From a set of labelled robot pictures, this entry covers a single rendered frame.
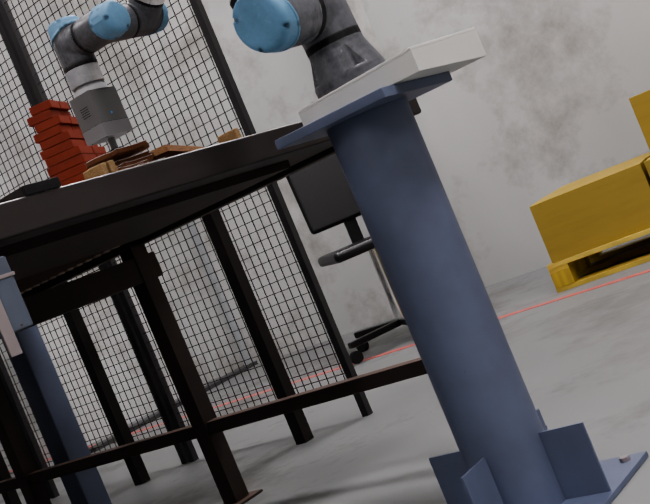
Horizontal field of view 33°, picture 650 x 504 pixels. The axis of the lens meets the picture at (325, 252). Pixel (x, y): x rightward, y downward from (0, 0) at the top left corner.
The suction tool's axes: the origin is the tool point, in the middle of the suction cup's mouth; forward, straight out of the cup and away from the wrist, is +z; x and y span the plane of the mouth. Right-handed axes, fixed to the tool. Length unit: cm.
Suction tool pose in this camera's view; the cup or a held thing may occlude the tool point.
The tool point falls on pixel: (119, 158)
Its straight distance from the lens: 240.5
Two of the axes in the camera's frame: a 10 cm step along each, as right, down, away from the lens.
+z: 3.9, 9.2, 0.2
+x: 7.6, -3.1, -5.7
